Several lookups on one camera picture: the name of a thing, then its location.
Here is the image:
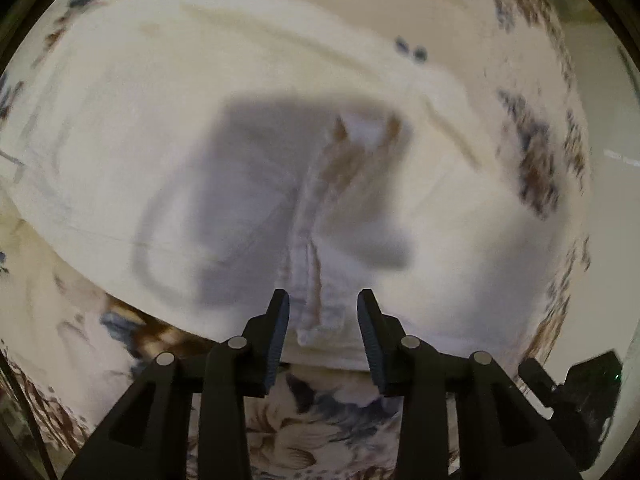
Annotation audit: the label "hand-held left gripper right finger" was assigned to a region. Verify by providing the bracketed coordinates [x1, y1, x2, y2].
[356, 289, 583, 480]

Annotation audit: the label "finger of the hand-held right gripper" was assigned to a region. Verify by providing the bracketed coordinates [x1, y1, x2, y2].
[518, 358, 556, 418]

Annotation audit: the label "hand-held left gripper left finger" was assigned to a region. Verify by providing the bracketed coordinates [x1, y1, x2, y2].
[60, 289, 291, 480]

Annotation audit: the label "floral bed sheet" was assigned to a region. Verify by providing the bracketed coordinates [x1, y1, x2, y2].
[0, 0, 601, 480]

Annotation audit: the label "white pants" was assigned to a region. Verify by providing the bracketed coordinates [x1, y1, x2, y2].
[0, 0, 596, 376]

